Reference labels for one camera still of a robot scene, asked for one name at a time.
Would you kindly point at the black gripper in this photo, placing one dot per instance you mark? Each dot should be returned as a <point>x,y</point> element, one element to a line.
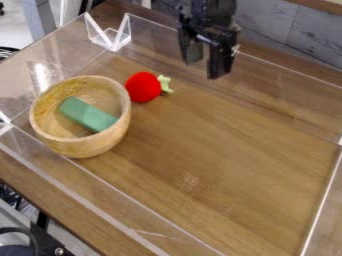
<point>207,20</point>

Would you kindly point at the clear acrylic tray enclosure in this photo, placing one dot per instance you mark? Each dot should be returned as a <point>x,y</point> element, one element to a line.
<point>228,167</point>

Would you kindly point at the green rectangular block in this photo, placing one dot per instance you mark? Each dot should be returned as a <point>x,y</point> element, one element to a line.
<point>85,114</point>

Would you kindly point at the red plush fruit green stem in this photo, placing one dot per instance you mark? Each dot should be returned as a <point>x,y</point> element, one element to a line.
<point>145,86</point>

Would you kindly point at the black table leg bracket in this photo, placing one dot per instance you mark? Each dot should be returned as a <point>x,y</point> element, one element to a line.
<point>48,245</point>

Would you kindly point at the light wooden bowl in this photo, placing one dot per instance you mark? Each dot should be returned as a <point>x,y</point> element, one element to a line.
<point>62,135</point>

